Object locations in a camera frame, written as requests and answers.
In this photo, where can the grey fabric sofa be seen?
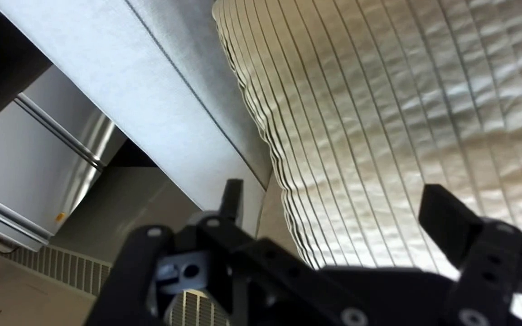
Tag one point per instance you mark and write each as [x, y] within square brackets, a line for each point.
[140, 90]

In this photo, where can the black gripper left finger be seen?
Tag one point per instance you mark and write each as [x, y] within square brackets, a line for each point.
[233, 201]

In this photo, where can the small cream pillow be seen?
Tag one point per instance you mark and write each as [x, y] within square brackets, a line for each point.
[394, 119]

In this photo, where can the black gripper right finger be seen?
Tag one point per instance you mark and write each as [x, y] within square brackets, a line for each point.
[448, 219]

